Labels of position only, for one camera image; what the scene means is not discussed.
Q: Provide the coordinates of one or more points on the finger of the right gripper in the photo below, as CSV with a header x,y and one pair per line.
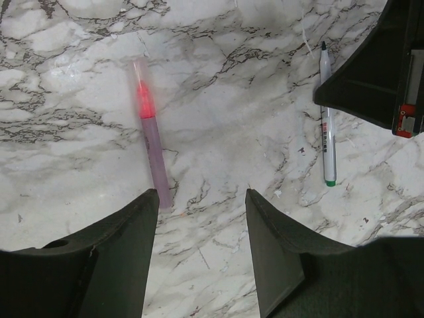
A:
x,y
382,82

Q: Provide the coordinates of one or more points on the white green-tipped pen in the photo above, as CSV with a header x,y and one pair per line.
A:
x,y
328,124

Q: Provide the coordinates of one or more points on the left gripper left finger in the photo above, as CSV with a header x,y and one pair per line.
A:
x,y
99,271

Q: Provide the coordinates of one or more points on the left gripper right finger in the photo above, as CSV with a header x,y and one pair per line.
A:
x,y
300,273

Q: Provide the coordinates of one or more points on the pink highlighter pen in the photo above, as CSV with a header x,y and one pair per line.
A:
x,y
147,113

